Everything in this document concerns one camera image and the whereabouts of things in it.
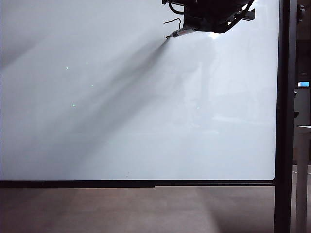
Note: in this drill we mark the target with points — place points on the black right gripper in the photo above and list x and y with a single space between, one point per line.
209 14

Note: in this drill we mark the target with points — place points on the white marker pen black cap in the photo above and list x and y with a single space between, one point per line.
179 32

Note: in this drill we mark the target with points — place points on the black marker ink drawing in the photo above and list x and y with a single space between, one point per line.
179 19

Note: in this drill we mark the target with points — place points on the black pen holder clip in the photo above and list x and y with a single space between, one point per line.
296 93
296 114

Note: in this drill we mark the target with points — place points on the black stand locking knob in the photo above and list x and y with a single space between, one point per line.
301 12

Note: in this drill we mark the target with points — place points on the small blue lit screen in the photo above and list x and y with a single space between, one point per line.
304 84

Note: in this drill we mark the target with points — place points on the gray cabinet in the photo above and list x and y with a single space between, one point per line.
305 106

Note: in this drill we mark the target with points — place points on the white table with legs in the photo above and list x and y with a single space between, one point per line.
302 182

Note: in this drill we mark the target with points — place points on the white whiteboard with black frame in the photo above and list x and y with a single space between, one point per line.
136 109

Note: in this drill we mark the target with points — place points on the black whiteboard stand post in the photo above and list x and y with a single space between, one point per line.
285 121

